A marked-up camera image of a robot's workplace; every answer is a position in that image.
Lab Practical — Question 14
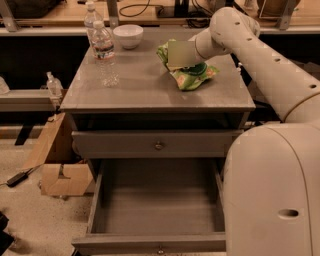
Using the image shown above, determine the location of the green rice chip bag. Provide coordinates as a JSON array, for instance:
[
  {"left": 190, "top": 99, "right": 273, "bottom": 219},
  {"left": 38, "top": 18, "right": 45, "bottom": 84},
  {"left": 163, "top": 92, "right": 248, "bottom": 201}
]
[{"left": 156, "top": 39, "right": 219, "bottom": 91}]

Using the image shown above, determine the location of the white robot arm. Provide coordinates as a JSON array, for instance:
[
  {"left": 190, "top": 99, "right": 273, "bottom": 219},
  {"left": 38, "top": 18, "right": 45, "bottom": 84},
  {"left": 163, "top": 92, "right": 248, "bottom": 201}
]
[{"left": 169, "top": 7, "right": 320, "bottom": 256}]

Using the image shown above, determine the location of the grey upper drawer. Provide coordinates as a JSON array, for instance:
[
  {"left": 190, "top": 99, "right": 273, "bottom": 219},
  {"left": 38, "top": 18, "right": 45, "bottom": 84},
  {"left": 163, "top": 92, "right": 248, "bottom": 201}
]
[{"left": 72, "top": 130, "right": 242, "bottom": 159}]

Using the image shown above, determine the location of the grey drawer cabinet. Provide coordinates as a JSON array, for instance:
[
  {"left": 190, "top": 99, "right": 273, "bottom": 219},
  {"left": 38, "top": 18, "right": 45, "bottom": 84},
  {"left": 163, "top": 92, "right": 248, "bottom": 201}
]
[{"left": 59, "top": 27, "right": 257, "bottom": 256}]

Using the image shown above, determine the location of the open grey lower drawer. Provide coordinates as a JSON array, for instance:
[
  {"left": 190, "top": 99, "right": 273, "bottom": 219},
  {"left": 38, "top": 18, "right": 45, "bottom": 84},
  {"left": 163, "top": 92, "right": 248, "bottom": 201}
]
[{"left": 72, "top": 158, "right": 226, "bottom": 256}]

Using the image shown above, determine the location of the white ceramic bowl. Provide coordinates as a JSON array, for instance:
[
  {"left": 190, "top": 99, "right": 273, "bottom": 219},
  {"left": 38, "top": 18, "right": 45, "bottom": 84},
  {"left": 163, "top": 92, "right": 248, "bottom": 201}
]
[{"left": 113, "top": 24, "right": 144, "bottom": 49}]

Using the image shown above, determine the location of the white pump bottle top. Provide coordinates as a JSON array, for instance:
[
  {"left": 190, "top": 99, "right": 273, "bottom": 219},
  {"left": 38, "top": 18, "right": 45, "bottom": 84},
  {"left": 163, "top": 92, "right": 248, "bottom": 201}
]
[{"left": 236, "top": 62, "right": 243, "bottom": 74}]

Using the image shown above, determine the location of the front clear water bottle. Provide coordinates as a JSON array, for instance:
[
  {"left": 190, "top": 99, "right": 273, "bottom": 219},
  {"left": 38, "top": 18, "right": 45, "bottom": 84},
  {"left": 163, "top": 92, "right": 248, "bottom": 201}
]
[{"left": 91, "top": 21, "right": 119, "bottom": 87}]

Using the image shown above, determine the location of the clear water bottle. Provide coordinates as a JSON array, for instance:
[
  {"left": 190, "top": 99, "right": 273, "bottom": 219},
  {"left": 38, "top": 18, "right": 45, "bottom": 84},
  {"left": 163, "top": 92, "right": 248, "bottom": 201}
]
[
  {"left": 84, "top": 1, "right": 103, "bottom": 46},
  {"left": 91, "top": 21, "right": 119, "bottom": 87}
]

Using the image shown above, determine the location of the rear clear water bottle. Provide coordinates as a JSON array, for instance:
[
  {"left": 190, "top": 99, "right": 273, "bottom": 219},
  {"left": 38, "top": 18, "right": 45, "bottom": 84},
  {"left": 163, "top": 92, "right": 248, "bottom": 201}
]
[{"left": 84, "top": 1, "right": 103, "bottom": 46}]

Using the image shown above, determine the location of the small spray bottle left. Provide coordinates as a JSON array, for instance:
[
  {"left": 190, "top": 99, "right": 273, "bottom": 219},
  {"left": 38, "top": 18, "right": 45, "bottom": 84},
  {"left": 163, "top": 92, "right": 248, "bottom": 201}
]
[{"left": 46, "top": 72, "right": 63, "bottom": 98}]

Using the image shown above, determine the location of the flat cardboard on left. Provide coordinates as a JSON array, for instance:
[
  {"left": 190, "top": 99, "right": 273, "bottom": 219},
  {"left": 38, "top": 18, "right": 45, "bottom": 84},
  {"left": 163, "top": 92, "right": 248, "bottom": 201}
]
[{"left": 23, "top": 113, "right": 95, "bottom": 196}]

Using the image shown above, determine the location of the wooden shelf bench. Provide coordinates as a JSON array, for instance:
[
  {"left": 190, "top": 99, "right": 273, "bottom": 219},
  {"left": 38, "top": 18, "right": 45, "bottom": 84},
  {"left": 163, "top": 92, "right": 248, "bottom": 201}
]
[{"left": 0, "top": 0, "right": 320, "bottom": 37}]

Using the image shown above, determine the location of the black power adapter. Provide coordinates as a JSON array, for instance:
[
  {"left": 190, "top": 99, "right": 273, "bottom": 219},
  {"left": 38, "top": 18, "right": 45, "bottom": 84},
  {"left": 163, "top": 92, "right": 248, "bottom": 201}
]
[{"left": 1, "top": 166, "right": 38, "bottom": 188}]

